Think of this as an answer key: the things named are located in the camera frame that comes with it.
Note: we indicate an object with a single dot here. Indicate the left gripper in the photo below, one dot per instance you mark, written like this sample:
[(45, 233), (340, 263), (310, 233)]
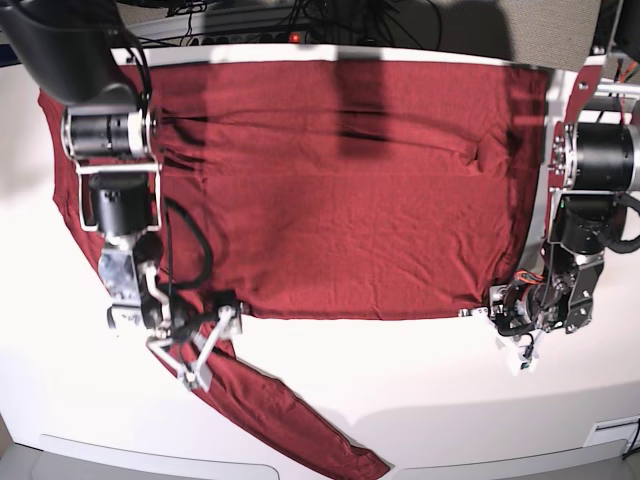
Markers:
[(520, 308)]

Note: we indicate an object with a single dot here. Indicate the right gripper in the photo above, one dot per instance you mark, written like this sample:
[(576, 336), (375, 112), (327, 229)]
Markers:
[(220, 314)]

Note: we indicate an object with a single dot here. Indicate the red long-sleeve T-shirt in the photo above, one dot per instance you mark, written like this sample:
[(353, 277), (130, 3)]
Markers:
[(347, 190)]

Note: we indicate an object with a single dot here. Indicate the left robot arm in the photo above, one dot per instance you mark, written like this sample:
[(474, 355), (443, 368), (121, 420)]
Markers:
[(593, 175)]

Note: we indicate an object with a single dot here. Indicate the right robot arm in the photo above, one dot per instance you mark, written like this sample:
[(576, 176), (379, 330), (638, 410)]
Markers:
[(81, 54)]

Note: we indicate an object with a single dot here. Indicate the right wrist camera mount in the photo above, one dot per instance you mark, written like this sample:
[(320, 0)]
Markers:
[(192, 374)]

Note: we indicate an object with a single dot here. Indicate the white label box with cable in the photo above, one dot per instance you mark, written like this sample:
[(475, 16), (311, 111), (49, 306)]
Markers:
[(608, 431)]

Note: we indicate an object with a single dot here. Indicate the black power strip red switch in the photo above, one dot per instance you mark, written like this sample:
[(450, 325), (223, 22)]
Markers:
[(268, 37)]

